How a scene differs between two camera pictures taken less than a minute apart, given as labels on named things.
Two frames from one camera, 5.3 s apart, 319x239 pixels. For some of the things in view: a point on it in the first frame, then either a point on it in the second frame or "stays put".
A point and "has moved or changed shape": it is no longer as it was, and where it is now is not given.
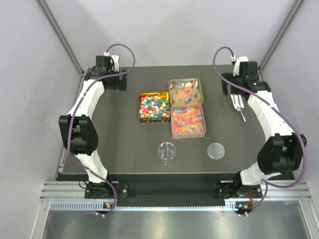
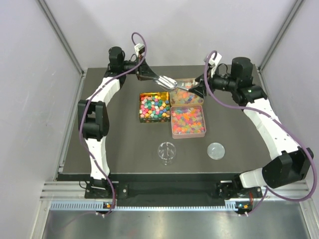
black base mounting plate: (171, 190) stays put
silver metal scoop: (238, 102) has moved or changed shape
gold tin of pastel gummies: (185, 91) stays put
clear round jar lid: (216, 151) stays put
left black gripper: (117, 81) -> (140, 71)
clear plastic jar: (166, 151) stays put
